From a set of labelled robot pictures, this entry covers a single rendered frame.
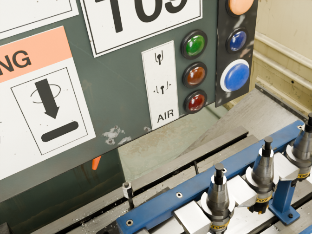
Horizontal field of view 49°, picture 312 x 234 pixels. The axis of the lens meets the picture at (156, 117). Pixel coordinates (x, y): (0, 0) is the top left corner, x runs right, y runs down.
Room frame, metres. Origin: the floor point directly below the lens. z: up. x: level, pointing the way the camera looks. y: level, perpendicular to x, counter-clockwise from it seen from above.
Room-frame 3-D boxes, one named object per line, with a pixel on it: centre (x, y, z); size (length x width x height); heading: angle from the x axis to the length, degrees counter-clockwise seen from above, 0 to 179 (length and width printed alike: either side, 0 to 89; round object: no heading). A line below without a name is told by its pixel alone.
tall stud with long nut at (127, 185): (0.60, 0.10, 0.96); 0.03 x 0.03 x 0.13
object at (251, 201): (0.40, -0.15, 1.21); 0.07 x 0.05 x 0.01; 25
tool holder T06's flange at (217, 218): (0.37, -0.10, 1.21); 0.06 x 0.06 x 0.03
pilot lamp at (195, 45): (0.26, -0.04, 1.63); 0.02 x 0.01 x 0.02; 115
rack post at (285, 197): (0.54, -0.32, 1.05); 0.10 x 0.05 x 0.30; 25
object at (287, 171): (0.44, -0.24, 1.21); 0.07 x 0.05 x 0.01; 25
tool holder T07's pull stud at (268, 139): (0.42, -0.19, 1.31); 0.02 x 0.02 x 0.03
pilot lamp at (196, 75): (0.26, -0.04, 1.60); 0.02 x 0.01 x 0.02; 115
